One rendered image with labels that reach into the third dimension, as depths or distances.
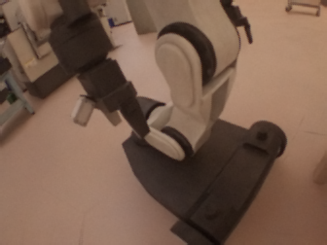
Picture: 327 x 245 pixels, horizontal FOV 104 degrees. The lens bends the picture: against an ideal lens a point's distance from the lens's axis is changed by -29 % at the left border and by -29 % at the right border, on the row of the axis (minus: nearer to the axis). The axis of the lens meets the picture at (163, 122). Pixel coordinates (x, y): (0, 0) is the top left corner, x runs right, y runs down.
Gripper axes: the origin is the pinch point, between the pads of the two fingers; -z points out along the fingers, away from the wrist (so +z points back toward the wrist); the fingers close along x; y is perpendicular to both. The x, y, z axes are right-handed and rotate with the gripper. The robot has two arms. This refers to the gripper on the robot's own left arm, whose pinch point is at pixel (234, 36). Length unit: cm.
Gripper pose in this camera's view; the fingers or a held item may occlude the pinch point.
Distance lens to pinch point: 61.2
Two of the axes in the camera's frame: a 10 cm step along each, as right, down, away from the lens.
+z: -3.9, -7.8, -4.8
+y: 6.8, -6.0, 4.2
